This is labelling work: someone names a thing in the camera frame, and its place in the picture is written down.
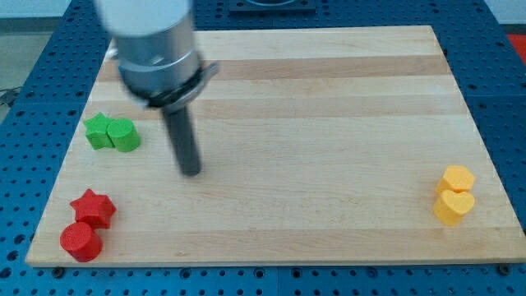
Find yellow hexagon block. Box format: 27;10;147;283
435;165;476;194

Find red star block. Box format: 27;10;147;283
70;188;117;229

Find green cylinder block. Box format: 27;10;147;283
107;118;141;152

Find wooden board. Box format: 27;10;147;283
26;25;525;267

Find red cylinder block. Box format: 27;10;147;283
59;222;103;262

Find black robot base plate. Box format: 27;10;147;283
228;0;317;12

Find green star block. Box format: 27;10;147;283
83;113;114;150

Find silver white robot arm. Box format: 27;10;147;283
95;0;219;177

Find yellow heart block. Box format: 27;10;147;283
432;190;476;226

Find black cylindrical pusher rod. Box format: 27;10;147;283
162;107;201;177

